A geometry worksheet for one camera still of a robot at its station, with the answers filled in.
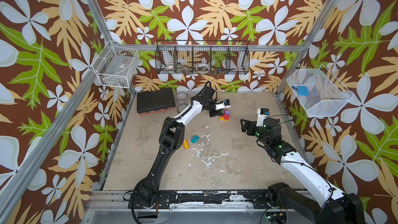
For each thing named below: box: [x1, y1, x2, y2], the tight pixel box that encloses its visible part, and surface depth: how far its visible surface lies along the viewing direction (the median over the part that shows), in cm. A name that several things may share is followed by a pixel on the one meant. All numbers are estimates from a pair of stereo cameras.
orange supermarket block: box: [182, 138, 190, 150], surface depth 95 cm
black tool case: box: [136, 87, 176, 116], surface depth 112 cm
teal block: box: [190, 134, 201, 144], surface depth 97 cm
